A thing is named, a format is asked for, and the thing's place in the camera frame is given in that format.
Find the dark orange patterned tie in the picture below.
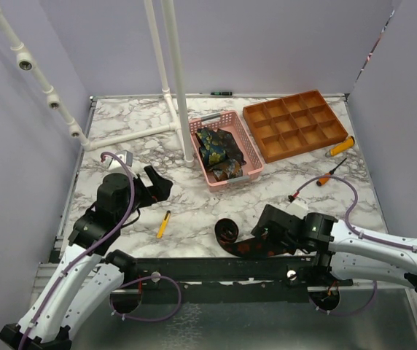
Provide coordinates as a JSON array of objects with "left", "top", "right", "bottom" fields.
[{"left": 209, "top": 131, "right": 246, "bottom": 182}]

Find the orange box cutter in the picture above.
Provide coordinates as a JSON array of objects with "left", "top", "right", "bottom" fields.
[{"left": 325, "top": 136, "right": 355, "bottom": 158}]

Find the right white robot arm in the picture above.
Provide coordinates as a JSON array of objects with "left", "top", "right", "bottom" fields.
[{"left": 252, "top": 204, "right": 417, "bottom": 293}]

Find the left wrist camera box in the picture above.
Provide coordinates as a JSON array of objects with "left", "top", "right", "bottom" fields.
[{"left": 105, "top": 150, "right": 133, "bottom": 174}]

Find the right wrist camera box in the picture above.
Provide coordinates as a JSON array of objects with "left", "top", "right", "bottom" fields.
[{"left": 286, "top": 198, "right": 308, "bottom": 219}]

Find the black metal base rail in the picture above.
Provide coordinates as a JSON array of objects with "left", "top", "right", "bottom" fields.
[{"left": 47, "top": 238, "right": 355, "bottom": 306}]

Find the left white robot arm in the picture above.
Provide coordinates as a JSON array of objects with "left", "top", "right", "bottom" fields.
[{"left": 0, "top": 166, "right": 173, "bottom": 349}]

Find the black orange floral tie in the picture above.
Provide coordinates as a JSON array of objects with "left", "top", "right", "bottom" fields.
[{"left": 214, "top": 218, "right": 291, "bottom": 260}]

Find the orange handle screwdriver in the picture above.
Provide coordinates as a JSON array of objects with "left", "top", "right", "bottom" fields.
[{"left": 316, "top": 157, "right": 347, "bottom": 187}]

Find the small black green device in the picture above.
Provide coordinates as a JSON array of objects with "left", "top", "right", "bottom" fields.
[{"left": 210, "top": 90, "right": 233, "bottom": 96}]

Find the yellow utility knife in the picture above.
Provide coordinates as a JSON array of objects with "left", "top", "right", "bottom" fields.
[{"left": 157, "top": 211, "right": 171, "bottom": 238}]

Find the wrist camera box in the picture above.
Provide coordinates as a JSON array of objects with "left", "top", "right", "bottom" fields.
[
  {"left": 286, "top": 198, "right": 308, "bottom": 219},
  {"left": 105, "top": 150, "right": 133, "bottom": 174}
]

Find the blue yellow floral tie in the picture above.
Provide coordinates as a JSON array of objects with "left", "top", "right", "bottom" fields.
[{"left": 195, "top": 128, "right": 229, "bottom": 169}]

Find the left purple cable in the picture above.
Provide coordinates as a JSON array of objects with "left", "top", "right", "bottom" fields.
[{"left": 17, "top": 152, "right": 182, "bottom": 350}]

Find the white pvc pipe frame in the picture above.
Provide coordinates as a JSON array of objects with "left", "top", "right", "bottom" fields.
[{"left": 0, "top": 0, "right": 198, "bottom": 168}]

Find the pink perforated plastic basket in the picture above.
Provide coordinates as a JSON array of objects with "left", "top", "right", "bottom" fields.
[{"left": 189, "top": 110, "right": 263, "bottom": 192}]

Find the brown compartment tray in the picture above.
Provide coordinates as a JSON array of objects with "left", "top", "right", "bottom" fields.
[{"left": 243, "top": 90, "right": 348, "bottom": 163}]

